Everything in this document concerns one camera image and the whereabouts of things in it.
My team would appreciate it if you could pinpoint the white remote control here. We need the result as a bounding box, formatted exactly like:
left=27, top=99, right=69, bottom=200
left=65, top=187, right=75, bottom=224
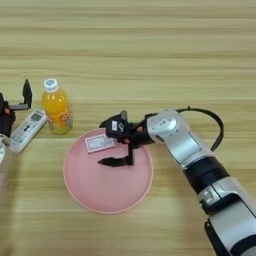
left=9, top=109, right=49, bottom=154

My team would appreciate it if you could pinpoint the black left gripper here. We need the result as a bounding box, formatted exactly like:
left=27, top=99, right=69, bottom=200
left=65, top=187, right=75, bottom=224
left=0, top=78, right=33, bottom=138

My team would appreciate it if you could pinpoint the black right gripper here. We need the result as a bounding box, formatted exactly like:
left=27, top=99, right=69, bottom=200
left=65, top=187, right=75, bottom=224
left=97, top=110, right=156, bottom=168

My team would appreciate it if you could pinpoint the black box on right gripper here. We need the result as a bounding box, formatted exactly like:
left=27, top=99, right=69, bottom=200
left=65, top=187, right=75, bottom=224
left=106, top=114, right=130, bottom=139

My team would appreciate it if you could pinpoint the pink round plate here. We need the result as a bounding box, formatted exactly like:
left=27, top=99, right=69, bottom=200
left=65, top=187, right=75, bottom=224
left=63, top=128, right=154, bottom=215

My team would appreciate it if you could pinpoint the orange juice bottle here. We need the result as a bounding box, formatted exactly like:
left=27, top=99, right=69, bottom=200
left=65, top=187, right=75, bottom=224
left=41, top=78, right=74, bottom=136

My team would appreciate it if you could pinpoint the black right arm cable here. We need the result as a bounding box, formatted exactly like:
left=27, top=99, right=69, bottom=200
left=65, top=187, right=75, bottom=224
left=176, top=106, right=225, bottom=153

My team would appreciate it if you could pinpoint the small white labelled card box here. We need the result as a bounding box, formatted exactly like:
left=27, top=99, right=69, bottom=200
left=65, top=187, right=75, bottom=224
left=84, top=134, right=116, bottom=154

